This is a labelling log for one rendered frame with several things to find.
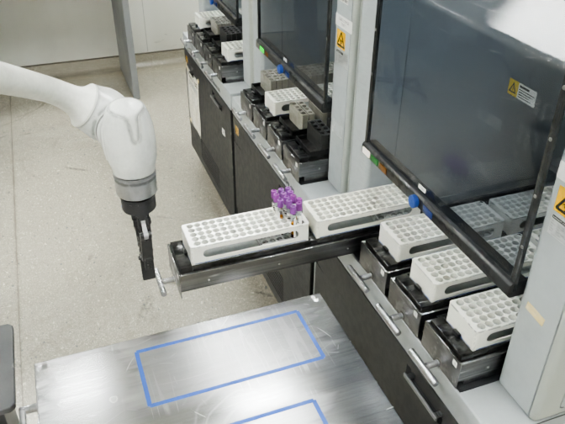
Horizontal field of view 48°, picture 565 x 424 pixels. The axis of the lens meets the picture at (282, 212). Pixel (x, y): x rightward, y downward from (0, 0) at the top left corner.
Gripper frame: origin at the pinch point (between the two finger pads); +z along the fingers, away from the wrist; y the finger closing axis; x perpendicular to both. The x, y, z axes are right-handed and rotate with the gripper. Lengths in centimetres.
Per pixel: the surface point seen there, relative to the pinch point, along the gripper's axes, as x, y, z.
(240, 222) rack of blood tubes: -23.6, 1.1, -6.3
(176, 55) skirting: -79, 350, 76
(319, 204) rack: -45.0, 2.6, -6.1
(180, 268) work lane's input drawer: -6.8, -5.5, -1.5
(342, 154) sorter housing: -61, 23, -7
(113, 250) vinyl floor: 2, 121, 80
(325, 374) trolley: -25, -47, -2
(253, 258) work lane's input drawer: -24.3, -6.2, -0.3
